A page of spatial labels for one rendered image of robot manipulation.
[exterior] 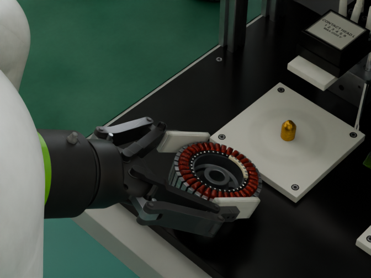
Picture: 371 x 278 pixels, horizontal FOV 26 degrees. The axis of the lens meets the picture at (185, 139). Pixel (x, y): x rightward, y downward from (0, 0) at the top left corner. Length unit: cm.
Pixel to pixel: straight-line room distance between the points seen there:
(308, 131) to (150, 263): 29
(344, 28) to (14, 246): 81
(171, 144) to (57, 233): 101
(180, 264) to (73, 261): 94
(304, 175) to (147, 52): 35
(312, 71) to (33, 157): 78
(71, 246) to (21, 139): 167
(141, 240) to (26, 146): 75
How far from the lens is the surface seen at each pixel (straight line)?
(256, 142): 108
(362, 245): 100
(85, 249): 194
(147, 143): 94
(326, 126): 112
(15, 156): 27
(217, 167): 100
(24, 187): 28
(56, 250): 194
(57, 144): 80
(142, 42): 127
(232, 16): 118
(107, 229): 103
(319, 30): 104
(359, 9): 107
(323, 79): 104
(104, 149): 84
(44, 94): 121
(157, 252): 101
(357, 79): 113
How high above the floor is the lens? 158
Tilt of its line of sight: 48 degrees down
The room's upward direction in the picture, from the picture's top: straight up
